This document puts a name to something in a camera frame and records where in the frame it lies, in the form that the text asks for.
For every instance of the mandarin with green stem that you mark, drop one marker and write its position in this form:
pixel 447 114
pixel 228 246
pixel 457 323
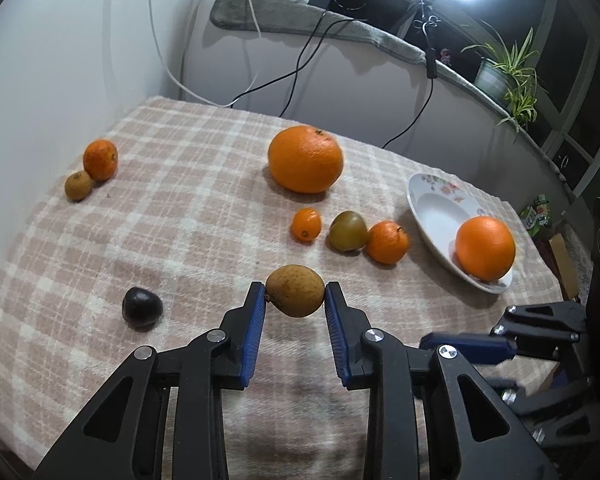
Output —
pixel 387 242

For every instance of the tan oval fruit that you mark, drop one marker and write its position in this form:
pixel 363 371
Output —
pixel 295 291

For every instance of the green-brown persimmon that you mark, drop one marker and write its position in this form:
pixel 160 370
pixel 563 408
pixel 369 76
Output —
pixel 347 232

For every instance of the dark purple plum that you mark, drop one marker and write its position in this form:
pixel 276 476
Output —
pixel 141 307

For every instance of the brown box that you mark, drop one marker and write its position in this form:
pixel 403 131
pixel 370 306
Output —
pixel 562 265

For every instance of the bumpy dark-orange mandarin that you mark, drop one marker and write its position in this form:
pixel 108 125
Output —
pixel 100 160

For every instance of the small kumquat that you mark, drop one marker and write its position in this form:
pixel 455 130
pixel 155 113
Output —
pixel 306 225

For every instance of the potted spider plant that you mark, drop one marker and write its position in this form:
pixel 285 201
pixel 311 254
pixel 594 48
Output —
pixel 515 75

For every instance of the grey sill mat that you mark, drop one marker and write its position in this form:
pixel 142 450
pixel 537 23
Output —
pixel 290 22

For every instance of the medium orange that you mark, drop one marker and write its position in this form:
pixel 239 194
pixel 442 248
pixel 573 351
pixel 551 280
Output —
pixel 485 247

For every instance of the large orange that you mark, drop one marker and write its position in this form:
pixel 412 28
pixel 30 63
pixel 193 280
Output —
pixel 305 160

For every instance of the green snack packet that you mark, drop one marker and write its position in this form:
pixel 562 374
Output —
pixel 537 215

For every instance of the pink plaid blanket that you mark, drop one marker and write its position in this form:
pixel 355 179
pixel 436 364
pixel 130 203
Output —
pixel 180 240

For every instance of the white floral plate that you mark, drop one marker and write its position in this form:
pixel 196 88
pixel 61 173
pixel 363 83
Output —
pixel 435 215

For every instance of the small round brown fruit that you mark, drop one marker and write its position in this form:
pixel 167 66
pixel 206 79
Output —
pixel 78 186

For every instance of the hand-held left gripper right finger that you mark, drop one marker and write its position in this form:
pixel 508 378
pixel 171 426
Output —
pixel 337 335

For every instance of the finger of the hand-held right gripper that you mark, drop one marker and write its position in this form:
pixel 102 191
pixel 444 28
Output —
pixel 570 410
pixel 465 347

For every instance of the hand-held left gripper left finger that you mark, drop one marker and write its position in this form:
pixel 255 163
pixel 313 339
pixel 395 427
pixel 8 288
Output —
pixel 250 330

